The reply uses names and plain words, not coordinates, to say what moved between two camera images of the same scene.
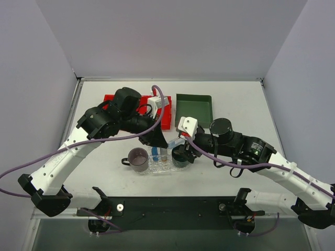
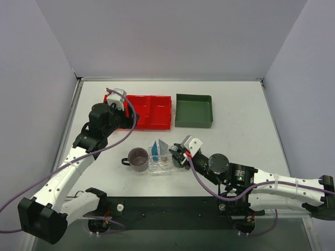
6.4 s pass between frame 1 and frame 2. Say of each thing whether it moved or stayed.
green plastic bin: stayed
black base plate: stayed
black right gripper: moved
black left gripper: moved
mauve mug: stayed
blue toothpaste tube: stayed
